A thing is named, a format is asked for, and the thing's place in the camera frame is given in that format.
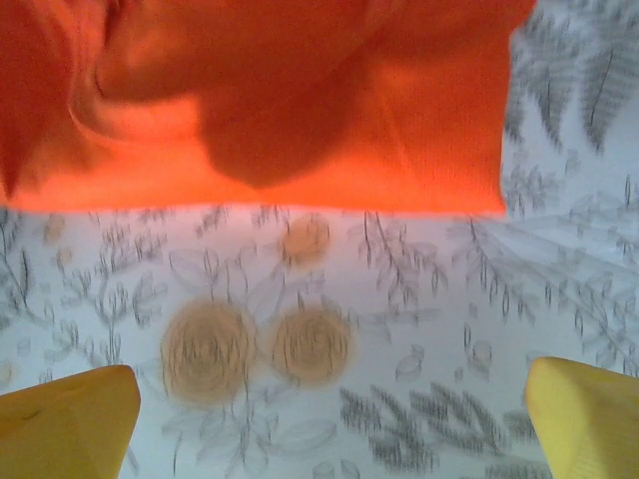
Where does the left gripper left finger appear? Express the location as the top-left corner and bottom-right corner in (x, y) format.
(0, 364), (141, 479)

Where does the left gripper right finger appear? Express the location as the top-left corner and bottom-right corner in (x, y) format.
(525, 356), (639, 479)

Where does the orange t-shirt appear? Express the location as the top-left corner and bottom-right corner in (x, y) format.
(0, 0), (538, 217)

